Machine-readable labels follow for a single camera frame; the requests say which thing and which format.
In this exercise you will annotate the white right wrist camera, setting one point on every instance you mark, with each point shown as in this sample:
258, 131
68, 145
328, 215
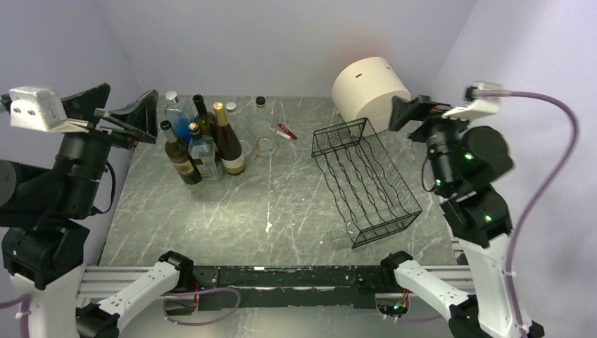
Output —
478, 106

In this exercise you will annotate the silver capped clear bottle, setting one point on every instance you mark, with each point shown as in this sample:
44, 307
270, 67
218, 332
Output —
240, 125

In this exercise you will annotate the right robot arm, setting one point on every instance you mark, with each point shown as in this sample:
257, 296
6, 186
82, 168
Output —
465, 162

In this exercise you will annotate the dark wine bottle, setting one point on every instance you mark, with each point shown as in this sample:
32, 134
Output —
205, 120

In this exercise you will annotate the white marker pen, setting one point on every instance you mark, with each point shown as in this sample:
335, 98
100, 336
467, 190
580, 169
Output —
283, 135

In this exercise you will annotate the cream cylindrical appliance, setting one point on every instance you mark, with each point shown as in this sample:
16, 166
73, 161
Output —
365, 88

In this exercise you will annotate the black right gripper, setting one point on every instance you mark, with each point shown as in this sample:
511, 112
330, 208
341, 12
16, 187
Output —
403, 109

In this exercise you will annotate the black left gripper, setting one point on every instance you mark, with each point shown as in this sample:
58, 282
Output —
141, 117

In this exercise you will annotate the gold capped amber wine bottle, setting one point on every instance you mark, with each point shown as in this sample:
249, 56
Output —
229, 147

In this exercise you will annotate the blue labelled clear bottle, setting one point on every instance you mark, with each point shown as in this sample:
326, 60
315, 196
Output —
180, 113

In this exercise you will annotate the black wire wine rack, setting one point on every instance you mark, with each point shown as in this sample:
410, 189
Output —
369, 193

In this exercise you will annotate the silver necked green wine bottle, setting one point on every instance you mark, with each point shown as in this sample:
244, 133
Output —
176, 149

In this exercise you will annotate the black gold capped clear bottle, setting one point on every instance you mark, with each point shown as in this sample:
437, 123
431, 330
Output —
203, 154

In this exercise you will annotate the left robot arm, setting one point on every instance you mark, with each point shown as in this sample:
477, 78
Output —
42, 210

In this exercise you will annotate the red utility knife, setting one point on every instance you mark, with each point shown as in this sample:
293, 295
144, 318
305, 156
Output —
287, 131

